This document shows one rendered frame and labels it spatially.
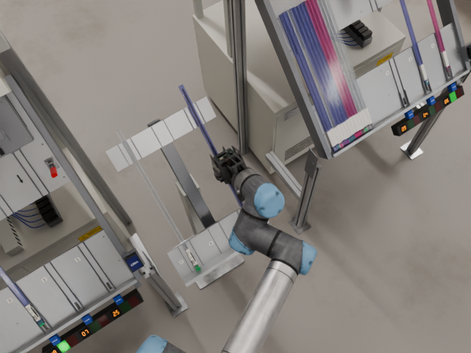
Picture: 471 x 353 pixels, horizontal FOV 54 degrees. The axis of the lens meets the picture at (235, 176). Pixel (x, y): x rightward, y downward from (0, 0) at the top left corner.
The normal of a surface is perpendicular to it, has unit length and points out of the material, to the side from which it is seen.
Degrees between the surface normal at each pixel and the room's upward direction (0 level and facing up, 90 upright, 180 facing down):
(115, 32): 0
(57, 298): 45
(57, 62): 0
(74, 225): 0
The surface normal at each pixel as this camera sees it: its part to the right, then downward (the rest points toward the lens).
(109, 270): 0.36, 0.22
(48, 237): -0.04, -0.44
